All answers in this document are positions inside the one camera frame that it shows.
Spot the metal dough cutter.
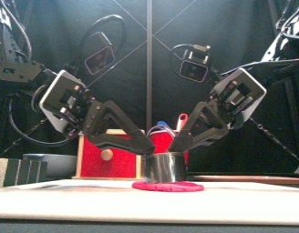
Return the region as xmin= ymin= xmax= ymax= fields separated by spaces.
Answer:
xmin=142 ymin=151 xmax=189 ymax=184

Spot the red drawer with wooden knob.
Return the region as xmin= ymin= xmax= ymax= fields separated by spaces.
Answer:
xmin=81 ymin=135 xmax=138 ymax=178

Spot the wooden drawer box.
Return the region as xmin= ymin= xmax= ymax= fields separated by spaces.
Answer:
xmin=75 ymin=128 xmax=145 ymax=180

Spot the pink flat dough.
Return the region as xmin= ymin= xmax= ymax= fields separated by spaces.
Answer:
xmin=131 ymin=180 xmax=206 ymax=193

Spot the grey bowl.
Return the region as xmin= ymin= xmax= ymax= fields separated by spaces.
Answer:
xmin=22 ymin=153 xmax=79 ymax=180

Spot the red cup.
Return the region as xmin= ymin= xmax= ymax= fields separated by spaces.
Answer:
xmin=147 ymin=128 xmax=192 ymax=167

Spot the white cutting board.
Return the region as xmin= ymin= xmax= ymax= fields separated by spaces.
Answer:
xmin=0 ymin=178 xmax=299 ymax=227

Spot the brown square tray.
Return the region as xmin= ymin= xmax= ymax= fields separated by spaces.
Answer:
xmin=188 ymin=174 xmax=299 ymax=187

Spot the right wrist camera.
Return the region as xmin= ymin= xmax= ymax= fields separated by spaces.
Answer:
xmin=180 ymin=45 xmax=212 ymax=84

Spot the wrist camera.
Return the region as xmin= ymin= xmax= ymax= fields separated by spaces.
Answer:
xmin=180 ymin=45 xmax=212 ymax=84
xmin=83 ymin=31 xmax=117 ymax=76

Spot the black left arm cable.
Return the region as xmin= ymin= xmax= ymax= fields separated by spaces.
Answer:
xmin=7 ymin=85 xmax=75 ymax=147

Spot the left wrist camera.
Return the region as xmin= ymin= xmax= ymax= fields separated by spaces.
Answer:
xmin=83 ymin=31 xmax=117 ymax=76

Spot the black vertical frame post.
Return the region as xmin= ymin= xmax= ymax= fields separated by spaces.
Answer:
xmin=145 ymin=0 xmax=155 ymax=132

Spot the thin diagonal brace wire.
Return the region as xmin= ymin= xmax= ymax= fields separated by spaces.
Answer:
xmin=110 ymin=0 xmax=299 ymax=167
xmin=0 ymin=0 xmax=198 ymax=156

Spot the black left camera cable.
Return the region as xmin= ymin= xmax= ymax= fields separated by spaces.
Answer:
xmin=77 ymin=14 xmax=129 ymax=66

